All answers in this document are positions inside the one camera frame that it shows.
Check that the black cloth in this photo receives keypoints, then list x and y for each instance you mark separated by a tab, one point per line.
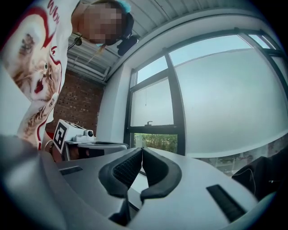
263	175

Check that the black window frame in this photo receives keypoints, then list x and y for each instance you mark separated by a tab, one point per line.
174	89

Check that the green bushes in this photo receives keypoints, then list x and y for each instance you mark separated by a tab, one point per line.
157	141

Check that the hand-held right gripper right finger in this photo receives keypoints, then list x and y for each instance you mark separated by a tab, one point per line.
164	177

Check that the person's left forearm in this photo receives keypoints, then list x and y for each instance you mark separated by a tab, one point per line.
50	143

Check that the teal hair band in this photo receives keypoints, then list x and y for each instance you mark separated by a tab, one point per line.
124	5

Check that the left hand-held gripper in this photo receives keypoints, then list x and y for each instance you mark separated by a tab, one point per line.
67	132

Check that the person's head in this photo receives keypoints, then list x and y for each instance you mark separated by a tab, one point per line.
101	22

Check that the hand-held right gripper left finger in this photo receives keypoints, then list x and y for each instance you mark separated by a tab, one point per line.
117	182

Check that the white cat print shirt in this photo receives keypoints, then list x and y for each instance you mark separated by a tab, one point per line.
33	67

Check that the black head-worn camera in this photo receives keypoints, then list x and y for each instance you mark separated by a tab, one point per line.
127	42

